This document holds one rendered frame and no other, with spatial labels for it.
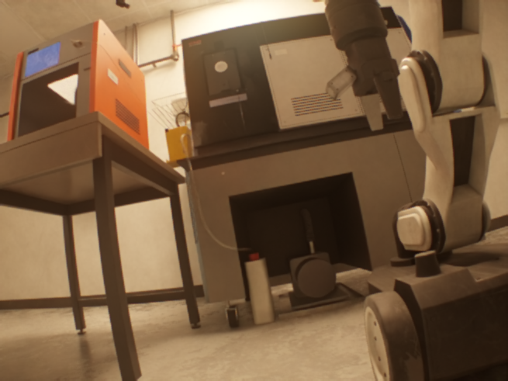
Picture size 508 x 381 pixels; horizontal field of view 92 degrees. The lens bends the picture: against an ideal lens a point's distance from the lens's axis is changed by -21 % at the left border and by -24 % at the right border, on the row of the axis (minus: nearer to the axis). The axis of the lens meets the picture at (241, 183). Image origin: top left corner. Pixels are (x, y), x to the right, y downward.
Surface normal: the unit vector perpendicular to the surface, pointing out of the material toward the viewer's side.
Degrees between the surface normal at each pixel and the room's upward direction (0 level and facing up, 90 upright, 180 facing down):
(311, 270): 90
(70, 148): 90
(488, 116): 110
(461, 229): 117
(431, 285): 45
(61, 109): 90
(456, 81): 122
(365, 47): 101
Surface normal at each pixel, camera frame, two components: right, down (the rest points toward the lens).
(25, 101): -0.11, -0.19
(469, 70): -0.07, 0.36
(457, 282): -0.25, -0.81
